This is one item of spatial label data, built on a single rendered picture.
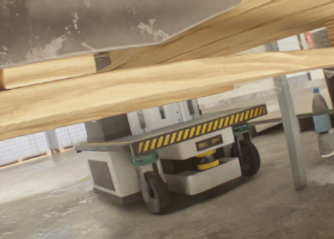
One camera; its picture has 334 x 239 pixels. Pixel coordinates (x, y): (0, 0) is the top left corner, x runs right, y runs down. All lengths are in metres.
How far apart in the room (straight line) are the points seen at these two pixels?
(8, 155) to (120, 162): 5.81
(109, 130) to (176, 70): 1.53
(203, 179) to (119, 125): 0.55
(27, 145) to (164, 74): 7.14
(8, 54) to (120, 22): 0.10
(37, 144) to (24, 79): 7.23
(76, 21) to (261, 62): 0.24
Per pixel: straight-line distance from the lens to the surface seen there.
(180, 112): 1.90
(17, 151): 7.41
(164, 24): 0.33
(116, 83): 0.33
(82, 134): 7.82
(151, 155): 1.53
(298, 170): 1.41
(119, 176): 1.65
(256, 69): 0.44
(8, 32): 0.28
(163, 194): 1.51
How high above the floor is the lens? 0.43
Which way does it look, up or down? 2 degrees down
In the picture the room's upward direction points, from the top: 14 degrees counter-clockwise
